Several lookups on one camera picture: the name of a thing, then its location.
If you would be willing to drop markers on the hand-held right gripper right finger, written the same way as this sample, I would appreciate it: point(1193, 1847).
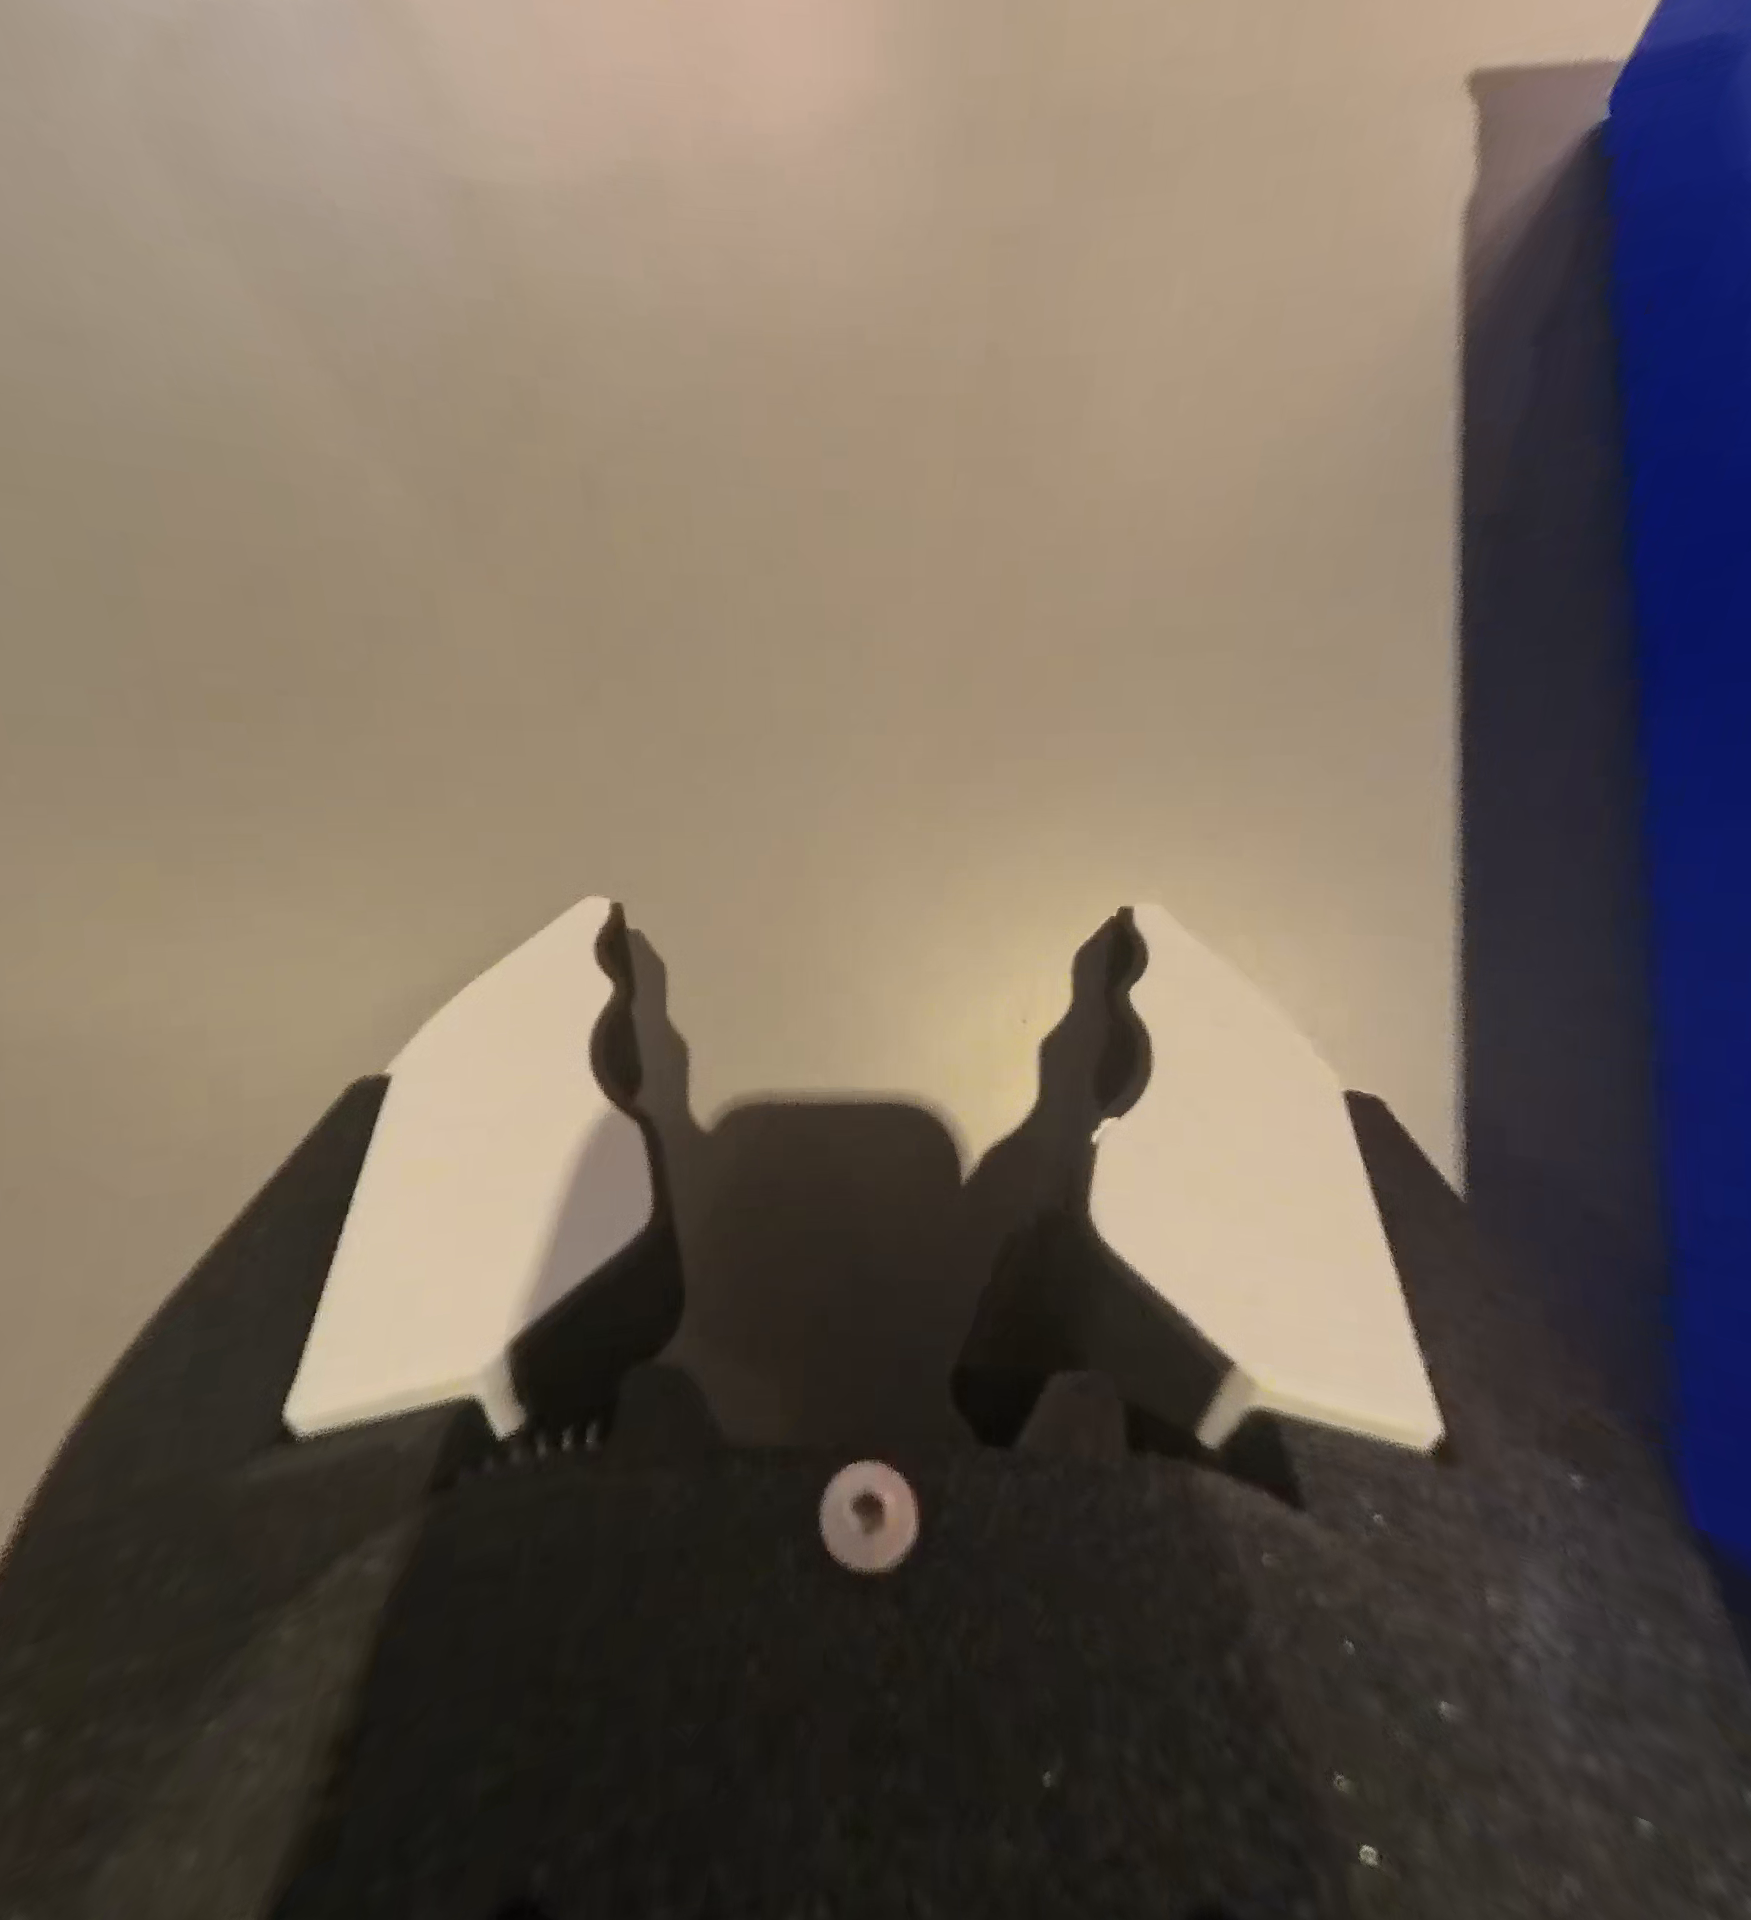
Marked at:
point(1234, 1201)

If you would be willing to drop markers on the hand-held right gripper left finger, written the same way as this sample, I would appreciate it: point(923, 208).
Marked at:
point(485, 1170)

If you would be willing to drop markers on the blue plastic bin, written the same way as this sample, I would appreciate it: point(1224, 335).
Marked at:
point(1728, 750)

